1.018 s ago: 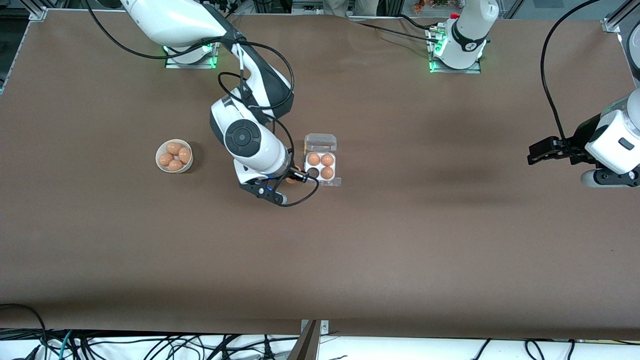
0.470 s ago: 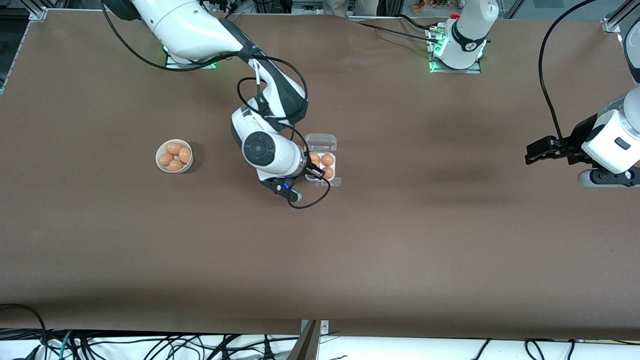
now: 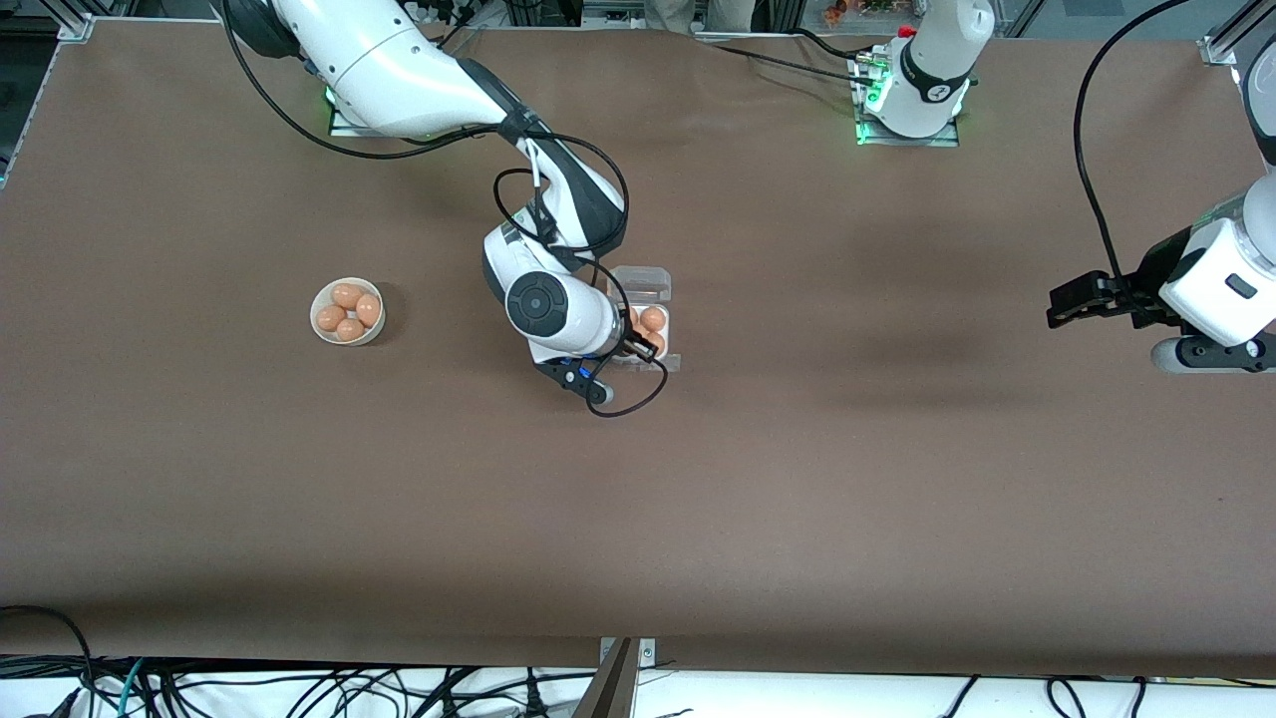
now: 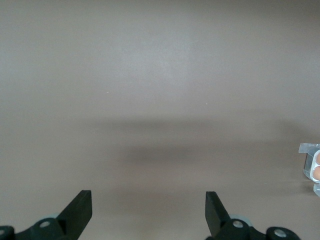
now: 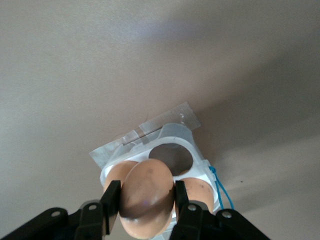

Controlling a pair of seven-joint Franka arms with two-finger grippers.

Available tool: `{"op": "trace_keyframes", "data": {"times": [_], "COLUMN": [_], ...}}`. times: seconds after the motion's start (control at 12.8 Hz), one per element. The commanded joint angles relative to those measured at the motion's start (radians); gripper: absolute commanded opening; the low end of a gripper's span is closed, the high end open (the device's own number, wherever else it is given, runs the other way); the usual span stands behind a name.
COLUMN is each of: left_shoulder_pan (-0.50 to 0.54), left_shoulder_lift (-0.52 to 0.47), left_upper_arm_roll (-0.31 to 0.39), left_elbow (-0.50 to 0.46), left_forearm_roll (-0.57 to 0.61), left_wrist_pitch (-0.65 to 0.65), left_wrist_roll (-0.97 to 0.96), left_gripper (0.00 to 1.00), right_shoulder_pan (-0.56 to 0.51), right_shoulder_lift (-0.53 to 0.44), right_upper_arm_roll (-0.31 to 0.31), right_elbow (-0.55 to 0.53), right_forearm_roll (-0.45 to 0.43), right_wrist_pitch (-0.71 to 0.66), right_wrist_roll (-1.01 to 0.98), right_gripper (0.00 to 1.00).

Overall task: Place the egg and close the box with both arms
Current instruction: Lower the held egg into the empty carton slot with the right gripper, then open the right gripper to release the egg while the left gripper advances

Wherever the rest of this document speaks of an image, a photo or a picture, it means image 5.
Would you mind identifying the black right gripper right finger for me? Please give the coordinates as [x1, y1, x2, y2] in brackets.
[169, 179, 273, 240]

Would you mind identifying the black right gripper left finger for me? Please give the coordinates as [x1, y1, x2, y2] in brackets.
[0, 179, 123, 240]

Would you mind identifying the brown egg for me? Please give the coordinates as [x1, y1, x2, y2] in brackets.
[174, 176, 216, 215]
[103, 160, 141, 201]
[119, 158, 175, 239]

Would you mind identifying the clear plastic egg box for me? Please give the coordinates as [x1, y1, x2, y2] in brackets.
[99, 122, 222, 240]

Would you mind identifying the clear tape strip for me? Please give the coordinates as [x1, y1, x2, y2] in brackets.
[138, 101, 202, 136]
[89, 129, 145, 169]

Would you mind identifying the thin blue string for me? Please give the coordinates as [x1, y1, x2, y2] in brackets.
[208, 165, 236, 212]

